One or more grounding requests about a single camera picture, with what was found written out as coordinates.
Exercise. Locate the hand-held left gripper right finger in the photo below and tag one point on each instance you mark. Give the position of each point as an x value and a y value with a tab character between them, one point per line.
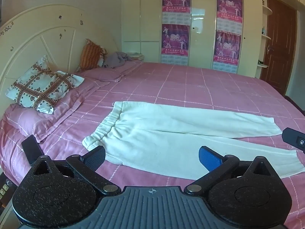
209	159

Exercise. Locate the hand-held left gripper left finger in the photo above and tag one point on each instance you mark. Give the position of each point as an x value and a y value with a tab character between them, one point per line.
94	158

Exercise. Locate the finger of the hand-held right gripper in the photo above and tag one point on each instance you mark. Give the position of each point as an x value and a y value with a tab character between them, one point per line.
294	138

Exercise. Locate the white pants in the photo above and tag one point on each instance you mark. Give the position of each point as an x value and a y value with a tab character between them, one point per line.
154	136

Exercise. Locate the pink pillow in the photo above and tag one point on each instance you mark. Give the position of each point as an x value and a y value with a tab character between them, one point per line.
107	74
64	109

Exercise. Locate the black phone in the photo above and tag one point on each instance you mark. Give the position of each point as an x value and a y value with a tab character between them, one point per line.
32	149

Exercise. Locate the pink checked bed blanket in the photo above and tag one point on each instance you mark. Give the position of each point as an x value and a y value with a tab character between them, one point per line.
202	88

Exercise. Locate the heart patterned pillow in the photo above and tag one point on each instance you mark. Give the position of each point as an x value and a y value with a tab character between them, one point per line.
43	85

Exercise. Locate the device with buttons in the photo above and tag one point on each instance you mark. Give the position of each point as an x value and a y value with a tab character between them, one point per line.
3	190

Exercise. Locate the brown wooden door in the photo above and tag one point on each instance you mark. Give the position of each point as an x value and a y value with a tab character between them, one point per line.
278	40

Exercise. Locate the grey cloth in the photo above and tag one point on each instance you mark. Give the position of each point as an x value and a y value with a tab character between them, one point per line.
116	60

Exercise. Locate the floral pillow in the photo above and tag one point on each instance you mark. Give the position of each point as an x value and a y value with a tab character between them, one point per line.
103	56

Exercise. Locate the orange striped pillow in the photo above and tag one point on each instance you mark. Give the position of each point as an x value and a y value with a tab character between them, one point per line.
89	54

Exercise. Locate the cream corner shelf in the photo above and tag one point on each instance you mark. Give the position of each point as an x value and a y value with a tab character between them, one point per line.
265	37

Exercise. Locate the folded light cloths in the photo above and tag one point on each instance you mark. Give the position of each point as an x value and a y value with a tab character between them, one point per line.
137	56

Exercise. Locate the small blue bottle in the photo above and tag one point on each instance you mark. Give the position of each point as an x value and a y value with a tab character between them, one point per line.
263	30

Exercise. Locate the cream wooden headboard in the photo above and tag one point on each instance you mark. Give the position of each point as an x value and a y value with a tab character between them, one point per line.
35	28

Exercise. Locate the cream wardrobe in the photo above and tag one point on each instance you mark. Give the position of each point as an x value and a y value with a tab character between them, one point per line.
147	16

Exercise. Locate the purple wall poster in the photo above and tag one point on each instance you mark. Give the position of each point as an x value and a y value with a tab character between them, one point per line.
175	40
227	50
176	0
229	7

